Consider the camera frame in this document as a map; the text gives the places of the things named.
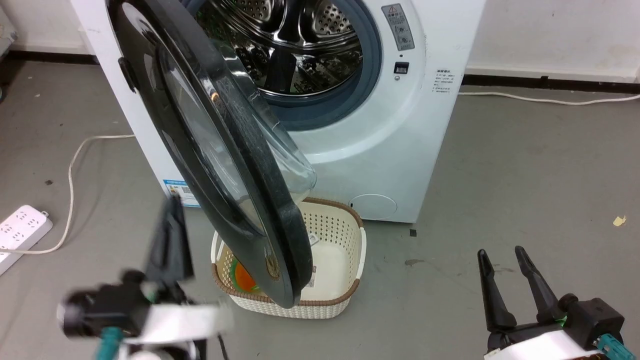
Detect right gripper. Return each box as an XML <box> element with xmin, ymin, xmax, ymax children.
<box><xmin>477</xmin><ymin>245</ymin><xmax>627</xmax><ymax>360</ymax></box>

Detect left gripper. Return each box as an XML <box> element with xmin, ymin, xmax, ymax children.
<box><xmin>57</xmin><ymin>195</ymin><xmax>236</xmax><ymax>347</ymax></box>

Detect black round washer door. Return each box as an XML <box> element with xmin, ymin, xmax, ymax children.
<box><xmin>106</xmin><ymin>0</ymin><xmax>318</xmax><ymax>309</ymax></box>

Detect white front-load washing machine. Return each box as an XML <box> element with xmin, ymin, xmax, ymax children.
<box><xmin>70</xmin><ymin>0</ymin><xmax>487</xmax><ymax>224</ymax></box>

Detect grey rubber door gasket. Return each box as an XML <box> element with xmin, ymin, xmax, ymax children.
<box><xmin>260</xmin><ymin>0</ymin><xmax>383</xmax><ymax>132</ymax></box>

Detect blue energy label sticker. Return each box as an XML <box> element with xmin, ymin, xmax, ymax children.
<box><xmin>163</xmin><ymin>179</ymin><xmax>201</xmax><ymax>208</ymax></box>

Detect orange green toy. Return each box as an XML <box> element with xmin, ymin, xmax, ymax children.
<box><xmin>231</xmin><ymin>257</ymin><xmax>261</xmax><ymax>293</ymax></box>

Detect white power strip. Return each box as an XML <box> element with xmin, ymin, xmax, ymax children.
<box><xmin>0</xmin><ymin>204</ymin><xmax>54</xmax><ymax>276</ymax></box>

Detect cream plastic laundry basket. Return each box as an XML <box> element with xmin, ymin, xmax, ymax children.
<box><xmin>210</xmin><ymin>197</ymin><xmax>367</xmax><ymax>320</ymax></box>

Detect round white filter cover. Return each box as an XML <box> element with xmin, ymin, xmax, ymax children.
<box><xmin>348</xmin><ymin>194</ymin><xmax>398</xmax><ymax>221</ymax></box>

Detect small black text label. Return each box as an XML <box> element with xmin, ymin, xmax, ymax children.
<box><xmin>433</xmin><ymin>69</ymin><xmax>455</xmax><ymax>94</ymax></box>

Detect steel washer drum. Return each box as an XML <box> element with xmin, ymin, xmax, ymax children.
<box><xmin>192</xmin><ymin>0</ymin><xmax>366</xmax><ymax>98</ymax></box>

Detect grey warning sticker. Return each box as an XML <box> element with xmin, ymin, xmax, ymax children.
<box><xmin>381</xmin><ymin>4</ymin><xmax>416</xmax><ymax>51</ymax></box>

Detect white power strip cable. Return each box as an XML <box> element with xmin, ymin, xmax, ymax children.
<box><xmin>0</xmin><ymin>134</ymin><xmax>136</xmax><ymax>256</ymax></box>

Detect white cable along wall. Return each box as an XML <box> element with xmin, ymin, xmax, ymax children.
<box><xmin>457</xmin><ymin>91</ymin><xmax>640</xmax><ymax>106</ymax></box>

